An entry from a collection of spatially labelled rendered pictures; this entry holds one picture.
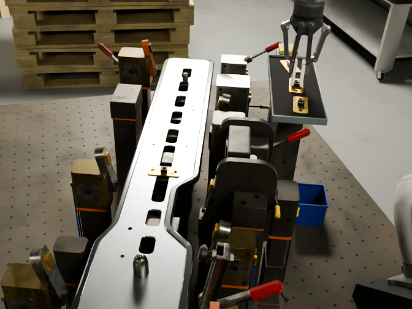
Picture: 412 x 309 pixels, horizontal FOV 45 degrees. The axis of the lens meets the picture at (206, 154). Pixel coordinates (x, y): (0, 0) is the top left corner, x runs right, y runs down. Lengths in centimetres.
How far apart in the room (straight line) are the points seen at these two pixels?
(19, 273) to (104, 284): 16
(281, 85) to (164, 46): 239
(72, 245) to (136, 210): 17
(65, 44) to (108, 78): 38
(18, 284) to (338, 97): 320
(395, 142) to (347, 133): 31
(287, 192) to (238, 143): 16
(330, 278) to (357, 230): 23
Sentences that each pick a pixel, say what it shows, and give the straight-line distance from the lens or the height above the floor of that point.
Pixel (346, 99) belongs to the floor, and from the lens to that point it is 390.
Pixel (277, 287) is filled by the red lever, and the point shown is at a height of 115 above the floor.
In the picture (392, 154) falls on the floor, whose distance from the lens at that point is 338.
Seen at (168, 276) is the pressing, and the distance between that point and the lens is 105.
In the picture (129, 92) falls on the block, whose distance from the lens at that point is 161.
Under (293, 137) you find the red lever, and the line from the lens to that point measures 123.
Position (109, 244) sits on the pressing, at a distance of 112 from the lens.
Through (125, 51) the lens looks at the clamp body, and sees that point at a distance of 181.
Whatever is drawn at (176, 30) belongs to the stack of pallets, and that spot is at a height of 41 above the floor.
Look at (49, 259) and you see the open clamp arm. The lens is 98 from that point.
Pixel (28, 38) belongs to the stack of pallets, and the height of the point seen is 38.
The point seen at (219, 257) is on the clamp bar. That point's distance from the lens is 80.
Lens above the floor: 180
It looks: 36 degrees down
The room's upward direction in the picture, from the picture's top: 3 degrees clockwise
